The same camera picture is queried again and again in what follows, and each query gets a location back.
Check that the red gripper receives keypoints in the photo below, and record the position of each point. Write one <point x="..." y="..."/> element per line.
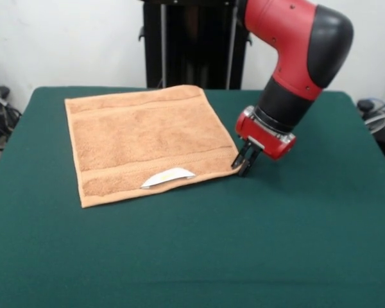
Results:
<point x="266" y="138"/>

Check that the tan terry towel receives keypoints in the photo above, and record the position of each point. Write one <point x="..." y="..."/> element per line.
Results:
<point x="147" y="138"/>

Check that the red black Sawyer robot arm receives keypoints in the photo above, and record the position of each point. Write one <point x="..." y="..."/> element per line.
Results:
<point x="298" y="48"/>

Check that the dark green table cloth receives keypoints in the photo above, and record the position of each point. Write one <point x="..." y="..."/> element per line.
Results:
<point x="308" y="208"/>

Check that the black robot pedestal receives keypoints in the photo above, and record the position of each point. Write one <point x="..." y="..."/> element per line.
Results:
<point x="195" y="48"/>

